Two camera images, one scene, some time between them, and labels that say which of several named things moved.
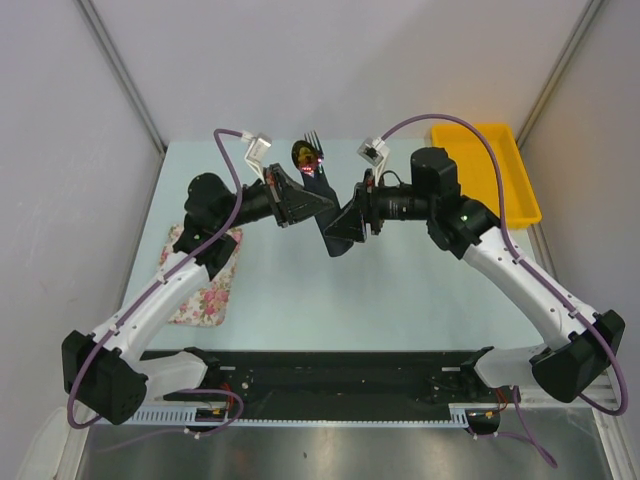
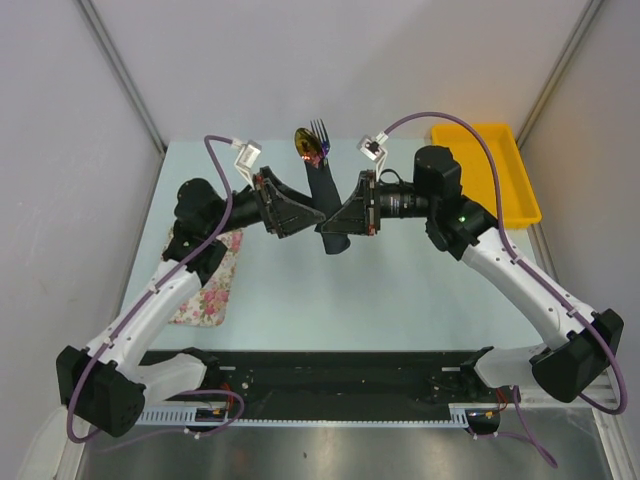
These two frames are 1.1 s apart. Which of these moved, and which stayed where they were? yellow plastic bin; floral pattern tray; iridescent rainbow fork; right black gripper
Moved: iridescent rainbow fork
Stayed: right black gripper; yellow plastic bin; floral pattern tray
